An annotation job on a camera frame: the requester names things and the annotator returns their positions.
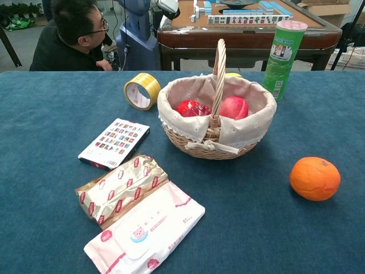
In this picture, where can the blue-backed mahjong tile row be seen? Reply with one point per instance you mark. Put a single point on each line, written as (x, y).
(275, 7)
(242, 12)

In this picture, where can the wicker basket with cloth liner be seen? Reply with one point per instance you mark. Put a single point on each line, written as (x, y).
(199, 151)

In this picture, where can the green potted plants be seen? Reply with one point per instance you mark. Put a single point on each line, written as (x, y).
(20, 10)

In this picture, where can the orange fruit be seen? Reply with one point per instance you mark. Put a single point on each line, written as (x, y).
(313, 178)

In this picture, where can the red apple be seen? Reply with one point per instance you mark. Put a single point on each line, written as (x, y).
(235, 108)

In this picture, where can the white patterned card box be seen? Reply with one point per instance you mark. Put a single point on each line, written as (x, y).
(114, 142)

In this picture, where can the man in black with glasses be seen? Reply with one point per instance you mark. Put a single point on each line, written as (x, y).
(57, 54)

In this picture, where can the black slanted stand leg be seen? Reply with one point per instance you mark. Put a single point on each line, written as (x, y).
(10, 47)

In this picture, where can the black tripod stand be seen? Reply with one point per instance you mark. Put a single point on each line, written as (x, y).
(346, 38)

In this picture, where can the brown mahjong table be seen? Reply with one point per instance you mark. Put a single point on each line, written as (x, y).
(228, 38)

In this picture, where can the shiny red fruit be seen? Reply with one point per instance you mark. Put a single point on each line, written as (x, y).
(191, 109)

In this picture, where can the cardboard box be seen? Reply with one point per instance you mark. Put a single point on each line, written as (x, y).
(328, 8)

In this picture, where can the green plastic bag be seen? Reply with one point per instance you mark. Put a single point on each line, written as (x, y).
(20, 24)

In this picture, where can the yellow fruit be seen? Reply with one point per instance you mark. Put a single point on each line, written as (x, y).
(233, 75)

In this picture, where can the blue velvet tablecloth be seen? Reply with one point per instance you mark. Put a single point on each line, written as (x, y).
(256, 228)

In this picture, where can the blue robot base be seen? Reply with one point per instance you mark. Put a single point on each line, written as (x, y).
(137, 42)

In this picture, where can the gold foil snack package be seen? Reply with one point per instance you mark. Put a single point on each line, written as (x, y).
(122, 188)

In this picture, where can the pink white wet wipes pack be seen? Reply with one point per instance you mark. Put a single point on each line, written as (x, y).
(142, 234)

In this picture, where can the yellow tape roll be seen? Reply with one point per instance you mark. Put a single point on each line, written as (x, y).
(149, 82)

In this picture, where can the row of face-up mahjong tiles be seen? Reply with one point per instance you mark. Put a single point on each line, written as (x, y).
(248, 20)

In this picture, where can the white plastic crate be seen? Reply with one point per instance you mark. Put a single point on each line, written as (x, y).
(353, 60)

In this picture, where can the green chip can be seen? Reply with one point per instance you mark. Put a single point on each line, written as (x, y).
(280, 57)

